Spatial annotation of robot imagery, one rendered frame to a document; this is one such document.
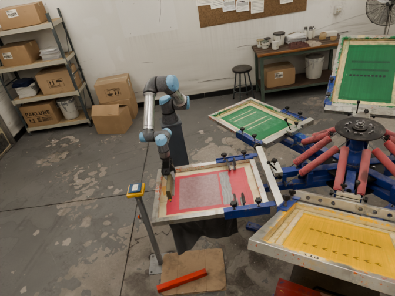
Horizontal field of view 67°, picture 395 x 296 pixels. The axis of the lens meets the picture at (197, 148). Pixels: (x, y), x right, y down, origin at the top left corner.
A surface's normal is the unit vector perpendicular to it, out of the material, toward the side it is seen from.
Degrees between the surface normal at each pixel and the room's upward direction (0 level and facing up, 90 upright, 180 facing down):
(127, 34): 90
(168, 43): 90
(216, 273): 0
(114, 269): 0
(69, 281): 0
